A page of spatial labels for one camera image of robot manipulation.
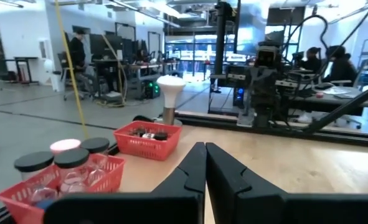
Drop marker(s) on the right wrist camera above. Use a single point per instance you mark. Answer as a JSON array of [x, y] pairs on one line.
[[266, 56]]

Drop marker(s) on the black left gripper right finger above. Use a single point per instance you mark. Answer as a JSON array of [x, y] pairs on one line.
[[230, 186]]

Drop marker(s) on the small red desk object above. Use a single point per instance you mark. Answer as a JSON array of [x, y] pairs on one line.
[[319, 95]]

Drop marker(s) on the dark hanging screen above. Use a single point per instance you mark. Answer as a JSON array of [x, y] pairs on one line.
[[284, 15]]

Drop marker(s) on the white sand hourglass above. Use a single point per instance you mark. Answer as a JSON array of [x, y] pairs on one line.
[[95, 144]]

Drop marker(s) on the blue sand hourglass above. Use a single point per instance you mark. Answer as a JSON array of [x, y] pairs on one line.
[[34, 161]]

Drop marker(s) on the orange sand hourglass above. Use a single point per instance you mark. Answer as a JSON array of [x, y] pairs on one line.
[[71, 158]]

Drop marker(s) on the black diagonal bar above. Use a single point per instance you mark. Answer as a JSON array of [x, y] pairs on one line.
[[348, 107]]

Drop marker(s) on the grey office desk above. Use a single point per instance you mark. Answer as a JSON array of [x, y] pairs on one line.
[[140, 67]]

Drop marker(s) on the black aluminium table frame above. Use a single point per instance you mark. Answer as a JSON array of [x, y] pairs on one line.
[[280, 130]]

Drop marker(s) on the black computer with green lights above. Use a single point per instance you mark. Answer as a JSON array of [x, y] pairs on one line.
[[152, 88]]

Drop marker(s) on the person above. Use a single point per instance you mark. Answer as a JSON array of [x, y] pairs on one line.
[[77, 49], [311, 60], [341, 67]]

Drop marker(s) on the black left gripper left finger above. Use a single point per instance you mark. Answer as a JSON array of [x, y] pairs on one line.
[[186, 180]]

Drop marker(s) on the white mushroom table lamp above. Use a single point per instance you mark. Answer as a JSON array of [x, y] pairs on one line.
[[170, 87]]

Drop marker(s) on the pink hourglass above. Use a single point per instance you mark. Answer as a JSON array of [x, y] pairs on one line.
[[65, 145]]

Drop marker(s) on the red plastic basket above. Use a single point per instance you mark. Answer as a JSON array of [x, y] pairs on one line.
[[109, 174], [146, 149]]

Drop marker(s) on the black computer with blue light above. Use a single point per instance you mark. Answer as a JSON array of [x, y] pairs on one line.
[[239, 95]]

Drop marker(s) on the grey office chair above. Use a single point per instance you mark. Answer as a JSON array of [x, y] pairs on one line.
[[67, 74]]

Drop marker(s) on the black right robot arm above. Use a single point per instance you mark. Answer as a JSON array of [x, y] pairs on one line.
[[264, 112]]

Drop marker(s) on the small black side table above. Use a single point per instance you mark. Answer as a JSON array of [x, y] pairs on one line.
[[26, 58]]

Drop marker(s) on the black vertical post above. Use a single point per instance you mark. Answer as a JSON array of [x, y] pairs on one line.
[[221, 37]]

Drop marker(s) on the grey work desk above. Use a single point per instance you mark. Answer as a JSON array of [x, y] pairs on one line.
[[333, 98]]

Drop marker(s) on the black desk monitor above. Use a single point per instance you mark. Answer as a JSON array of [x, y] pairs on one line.
[[104, 45]]

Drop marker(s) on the white and black wall charger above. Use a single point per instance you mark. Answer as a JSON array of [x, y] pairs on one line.
[[148, 136]]

